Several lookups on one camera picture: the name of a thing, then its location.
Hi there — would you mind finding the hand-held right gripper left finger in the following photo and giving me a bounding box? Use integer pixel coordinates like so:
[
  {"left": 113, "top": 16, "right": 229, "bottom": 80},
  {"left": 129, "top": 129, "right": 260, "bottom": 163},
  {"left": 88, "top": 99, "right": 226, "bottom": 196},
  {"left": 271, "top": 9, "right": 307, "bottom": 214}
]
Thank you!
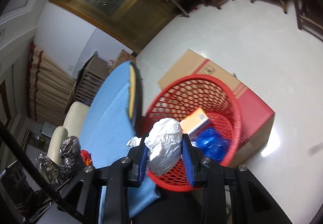
[{"left": 58, "top": 133, "right": 149, "bottom": 224}]

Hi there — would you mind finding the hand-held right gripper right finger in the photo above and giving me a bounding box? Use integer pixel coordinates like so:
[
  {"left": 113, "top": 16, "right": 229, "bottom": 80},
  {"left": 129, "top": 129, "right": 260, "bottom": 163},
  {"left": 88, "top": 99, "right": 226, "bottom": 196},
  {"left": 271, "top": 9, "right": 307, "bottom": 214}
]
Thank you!
[{"left": 182, "top": 133, "right": 293, "bottom": 224}]

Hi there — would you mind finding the white paper ball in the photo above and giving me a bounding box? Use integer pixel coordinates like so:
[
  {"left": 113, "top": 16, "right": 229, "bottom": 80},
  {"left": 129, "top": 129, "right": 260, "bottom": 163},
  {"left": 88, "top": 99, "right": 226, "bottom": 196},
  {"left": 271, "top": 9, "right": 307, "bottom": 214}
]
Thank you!
[{"left": 126, "top": 117, "right": 183, "bottom": 176}]

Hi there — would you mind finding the blue plastic bag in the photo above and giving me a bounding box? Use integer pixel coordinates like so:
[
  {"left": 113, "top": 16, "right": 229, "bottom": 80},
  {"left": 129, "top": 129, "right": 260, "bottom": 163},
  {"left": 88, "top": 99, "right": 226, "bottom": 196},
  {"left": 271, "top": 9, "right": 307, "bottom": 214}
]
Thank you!
[{"left": 190, "top": 128, "right": 231, "bottom": 164}]

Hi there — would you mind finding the red mesh basket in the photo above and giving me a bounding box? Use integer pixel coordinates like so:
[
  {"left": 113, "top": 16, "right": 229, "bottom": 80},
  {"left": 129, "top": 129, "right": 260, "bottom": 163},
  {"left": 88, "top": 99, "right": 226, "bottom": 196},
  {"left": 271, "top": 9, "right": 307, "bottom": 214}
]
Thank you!
[{"left": 141, "top": 74, "right": 241, "bottom": 193}]

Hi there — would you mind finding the orange medicine box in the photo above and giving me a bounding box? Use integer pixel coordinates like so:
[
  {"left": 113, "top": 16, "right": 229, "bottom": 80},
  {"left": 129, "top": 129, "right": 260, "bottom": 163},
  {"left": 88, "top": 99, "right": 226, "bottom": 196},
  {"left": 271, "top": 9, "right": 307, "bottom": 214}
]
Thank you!
[{"left": 180, "top": 107, "right": 210, "bottom": 136}]

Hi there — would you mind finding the red plastic bag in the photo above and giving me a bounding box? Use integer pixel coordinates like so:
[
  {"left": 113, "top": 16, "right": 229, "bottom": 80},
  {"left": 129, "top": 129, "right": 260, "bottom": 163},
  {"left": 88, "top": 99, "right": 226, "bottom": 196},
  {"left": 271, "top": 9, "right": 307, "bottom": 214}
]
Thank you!
[{"left": 80, "top": 150, "right": 93, "bottom": 166}]

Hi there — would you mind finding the black plastic bag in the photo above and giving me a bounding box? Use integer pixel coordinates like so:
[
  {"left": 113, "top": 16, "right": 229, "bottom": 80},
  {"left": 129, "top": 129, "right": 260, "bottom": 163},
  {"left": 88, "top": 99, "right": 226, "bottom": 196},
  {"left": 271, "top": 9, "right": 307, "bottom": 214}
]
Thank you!
[{"left": 35, "top": 136, "right": 82, "bottom": 184}]

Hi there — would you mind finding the round table with blue cloth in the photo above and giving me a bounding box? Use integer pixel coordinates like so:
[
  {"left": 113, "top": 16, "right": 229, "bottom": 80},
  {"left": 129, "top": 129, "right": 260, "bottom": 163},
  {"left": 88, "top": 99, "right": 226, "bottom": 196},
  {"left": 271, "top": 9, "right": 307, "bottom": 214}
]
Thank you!
[{"left": 79, "top": 61, "right": 162, "bottom": 219}]

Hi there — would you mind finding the round wooden table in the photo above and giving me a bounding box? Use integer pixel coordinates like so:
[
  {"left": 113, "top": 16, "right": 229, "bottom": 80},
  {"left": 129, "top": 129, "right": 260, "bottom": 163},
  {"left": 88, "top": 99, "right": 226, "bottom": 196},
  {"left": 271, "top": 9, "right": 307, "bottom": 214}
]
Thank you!
[{"left": 125, "top": 61, "right": 143, "bottom": 136}]

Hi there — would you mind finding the large brown and red carton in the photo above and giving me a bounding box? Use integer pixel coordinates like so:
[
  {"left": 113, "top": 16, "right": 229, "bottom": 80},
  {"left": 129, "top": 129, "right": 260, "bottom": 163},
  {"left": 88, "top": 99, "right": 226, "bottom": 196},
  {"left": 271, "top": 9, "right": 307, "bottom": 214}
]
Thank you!
[{"left": 158, "top": 49, "right": 275, "bottom": 166}]

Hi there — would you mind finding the beige leather sofa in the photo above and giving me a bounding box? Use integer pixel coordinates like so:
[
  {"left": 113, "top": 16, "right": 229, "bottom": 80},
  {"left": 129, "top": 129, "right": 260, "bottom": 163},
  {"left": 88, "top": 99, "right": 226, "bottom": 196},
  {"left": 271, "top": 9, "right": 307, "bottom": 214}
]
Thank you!
[{"left": 48, "top": 102, "right": 89, "bottom": 166}]

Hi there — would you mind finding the wooden crib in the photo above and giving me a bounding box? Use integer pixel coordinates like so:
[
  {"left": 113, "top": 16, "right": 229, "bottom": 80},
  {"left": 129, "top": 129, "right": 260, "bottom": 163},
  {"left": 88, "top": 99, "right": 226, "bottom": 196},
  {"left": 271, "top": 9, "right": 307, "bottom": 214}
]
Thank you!
[{"left": 68, "top": 50, "right": 111, "bottom": 107}]

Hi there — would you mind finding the beige curtain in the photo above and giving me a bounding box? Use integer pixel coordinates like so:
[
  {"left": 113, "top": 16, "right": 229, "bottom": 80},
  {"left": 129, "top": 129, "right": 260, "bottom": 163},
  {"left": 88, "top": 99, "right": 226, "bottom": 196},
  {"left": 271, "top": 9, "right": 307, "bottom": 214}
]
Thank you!
[{"left": 26, "top": 41, "right": 76, "bottom": 126}]

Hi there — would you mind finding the small cardboard box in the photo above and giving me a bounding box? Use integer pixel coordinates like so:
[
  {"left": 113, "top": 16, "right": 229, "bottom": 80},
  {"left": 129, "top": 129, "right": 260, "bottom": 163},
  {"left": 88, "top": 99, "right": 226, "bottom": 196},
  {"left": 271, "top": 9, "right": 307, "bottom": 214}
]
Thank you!
[{"left": 108, "top": 49, "right": 137, "bottom": 73}]

